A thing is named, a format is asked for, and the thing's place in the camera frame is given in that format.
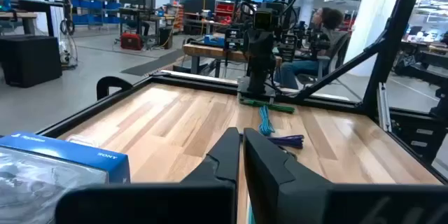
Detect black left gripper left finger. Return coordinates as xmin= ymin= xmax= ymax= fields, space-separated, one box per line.
xmin=181 ymin=127 xmax=242 ymax=187

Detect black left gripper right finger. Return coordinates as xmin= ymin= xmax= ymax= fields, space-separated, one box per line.
xmin=243 ymin=127 xmax=332 ymax=224

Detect purple braided USB-C cable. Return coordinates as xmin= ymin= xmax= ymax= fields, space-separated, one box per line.
xmin=239 ymin=133 xmax=305 ymax=149

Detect blue braided USB-C cable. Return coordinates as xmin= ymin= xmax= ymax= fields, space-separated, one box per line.
xmin=258 ymin=104 xmax=277 ymax=137

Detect green braided USB-C cable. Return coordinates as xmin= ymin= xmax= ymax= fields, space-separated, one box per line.
xmin=239 ymin=97 xmax=296 ymax=114

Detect blue tool case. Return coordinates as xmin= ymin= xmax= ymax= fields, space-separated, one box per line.
xmin=203 ymin=34 xmax=225 ymax=47

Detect red bin rack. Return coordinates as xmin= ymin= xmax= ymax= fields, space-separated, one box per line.
xmin=213 ymin=0 xmax=235 ymax=22

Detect wooden workbench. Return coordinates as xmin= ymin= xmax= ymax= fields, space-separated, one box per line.
xmin=182 ymin=43 xmax=283 ymax=78

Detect person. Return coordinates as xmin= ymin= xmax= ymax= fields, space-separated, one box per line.
xmin=125 ymin=19 xmax=151 ymax=38
xmin=276 ymin=6 xmax=347 ymax=90

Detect grey office chair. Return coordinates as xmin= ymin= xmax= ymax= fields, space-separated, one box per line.
xmin=297 ymin=33 xmax=351 ymax=87

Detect black waste bin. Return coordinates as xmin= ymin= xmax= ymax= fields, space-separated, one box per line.
xmin=159 ymin=27 xmax=174 ymax=50

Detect dark floor mat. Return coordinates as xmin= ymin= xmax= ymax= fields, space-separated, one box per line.
xmin=120 ymin=49 xmax=186 ymax=77

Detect red tool case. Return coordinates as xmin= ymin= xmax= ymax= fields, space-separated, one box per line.
xmin=120 ymin=33 xmax=144 ymax=50

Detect blue PlayStation controller box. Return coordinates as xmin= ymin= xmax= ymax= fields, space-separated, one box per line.
xmin=0 ymin=132 xmax=131 ymax=224

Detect shelf with blue bins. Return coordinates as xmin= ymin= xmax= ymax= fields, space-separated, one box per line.
xmin=66 ymin=0 xmax=123 ymax=26

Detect black cabinet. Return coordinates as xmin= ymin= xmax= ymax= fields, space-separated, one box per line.
xmin=0 ymin=35 xmax=63 ymax=88

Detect black standing desk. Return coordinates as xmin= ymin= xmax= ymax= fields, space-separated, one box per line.
xmin=17 ymin=0 xmax=66 ymax=38

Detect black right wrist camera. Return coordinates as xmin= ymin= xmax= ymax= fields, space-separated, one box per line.
xmin=252 ymin=8 xmax=274 ymax=32

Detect silver aluminium bracket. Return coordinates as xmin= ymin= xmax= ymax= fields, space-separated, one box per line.
xmin=377 ymin=83 xmax=392 ymax=132

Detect black clamp handle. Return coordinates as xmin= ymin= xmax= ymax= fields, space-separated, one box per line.
xmin=96 ymin=76 xmax=134 ymax=101

